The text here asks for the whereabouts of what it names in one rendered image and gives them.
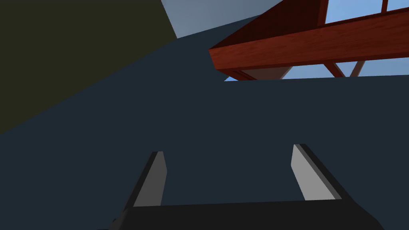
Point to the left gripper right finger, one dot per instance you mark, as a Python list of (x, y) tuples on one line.
[(314, 179)]

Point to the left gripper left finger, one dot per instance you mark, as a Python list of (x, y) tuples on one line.
[(152, 182)]

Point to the red-brown wooden window frame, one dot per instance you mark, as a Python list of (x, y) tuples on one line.
[(306, 48)]

